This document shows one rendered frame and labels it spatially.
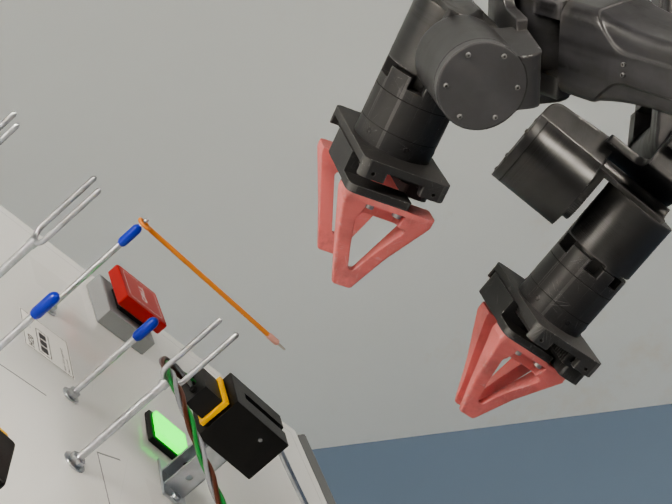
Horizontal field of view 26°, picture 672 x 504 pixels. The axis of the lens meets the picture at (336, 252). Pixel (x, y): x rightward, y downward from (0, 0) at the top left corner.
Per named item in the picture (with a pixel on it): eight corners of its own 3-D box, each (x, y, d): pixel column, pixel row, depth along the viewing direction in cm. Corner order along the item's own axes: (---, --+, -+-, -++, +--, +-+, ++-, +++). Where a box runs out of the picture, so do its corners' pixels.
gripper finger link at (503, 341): (440, 410, 106) (522, 314, 104) (416, 360, 112) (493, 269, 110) (507, 450, 109) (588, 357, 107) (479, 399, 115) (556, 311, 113)
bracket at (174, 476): (184, 512, 106) (234, 469, 106) (162, 494, 105) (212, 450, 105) (178, 476, 111) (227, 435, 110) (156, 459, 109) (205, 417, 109)
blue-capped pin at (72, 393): (77, 407, 104) (165, 330, 103) (62, 395, 103) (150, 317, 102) (77, 396, 105) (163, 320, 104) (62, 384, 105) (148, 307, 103)
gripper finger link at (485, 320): (445, 420, 105) (529, 324, 103) (420, 370, 111) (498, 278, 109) (512, 461, 108) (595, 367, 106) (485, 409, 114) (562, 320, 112)
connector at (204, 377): (227, 441, 105) (248, 424, 105) (182, 401, 103) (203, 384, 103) (222, 419, 108) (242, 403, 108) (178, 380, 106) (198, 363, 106)
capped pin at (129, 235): (57, 318, 113) (157, 229, 112) (44, 311, 112) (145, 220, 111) (51, 306, 114) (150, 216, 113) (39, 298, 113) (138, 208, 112)
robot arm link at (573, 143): (734, 134, 103) (689, 165, 112) (607, 31, 104) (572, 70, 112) (638, 261, 101) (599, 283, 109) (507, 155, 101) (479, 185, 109)
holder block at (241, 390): (249, 480, 107) (289, 446, 106) (197, 436, 104) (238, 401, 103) (241, 448, 110) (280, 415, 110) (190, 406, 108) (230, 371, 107)
